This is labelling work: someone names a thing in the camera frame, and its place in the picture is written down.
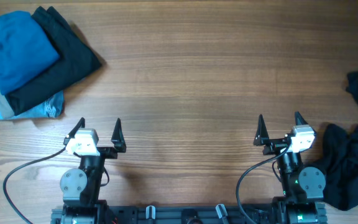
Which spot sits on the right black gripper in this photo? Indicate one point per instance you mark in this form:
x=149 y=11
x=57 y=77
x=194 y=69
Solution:
x=276 y=146

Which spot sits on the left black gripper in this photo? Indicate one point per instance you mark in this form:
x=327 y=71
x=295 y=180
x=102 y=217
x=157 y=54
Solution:
x=105 y=151

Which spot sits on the black polo shirt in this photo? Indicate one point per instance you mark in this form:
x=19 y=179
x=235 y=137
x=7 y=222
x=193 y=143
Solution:
x=340 y=165

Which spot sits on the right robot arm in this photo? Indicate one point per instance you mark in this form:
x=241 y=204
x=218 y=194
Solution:
x=302 y=185

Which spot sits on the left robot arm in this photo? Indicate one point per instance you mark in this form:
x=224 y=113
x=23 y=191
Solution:
x=81 y=186

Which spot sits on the dark green folded garment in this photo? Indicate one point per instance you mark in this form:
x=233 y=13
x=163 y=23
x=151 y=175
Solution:
x=76 y=62

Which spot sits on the light blue denim garment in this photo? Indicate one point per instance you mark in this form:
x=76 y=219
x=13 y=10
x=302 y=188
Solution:
x=50 y=108

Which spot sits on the blue folded shirt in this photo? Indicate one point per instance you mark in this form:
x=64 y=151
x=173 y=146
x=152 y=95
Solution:
x=25 y=50

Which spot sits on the left white rail clip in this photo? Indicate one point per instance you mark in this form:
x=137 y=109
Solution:
x=150 y=212

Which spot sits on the white rail clip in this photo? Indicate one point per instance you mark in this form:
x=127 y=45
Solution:
x=222 y=213
x=150 y=212

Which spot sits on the right white rail clip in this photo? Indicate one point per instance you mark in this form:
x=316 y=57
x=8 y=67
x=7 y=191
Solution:
x=222 y=213

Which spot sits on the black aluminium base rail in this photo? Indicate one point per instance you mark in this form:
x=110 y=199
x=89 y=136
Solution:
x=259 y=213

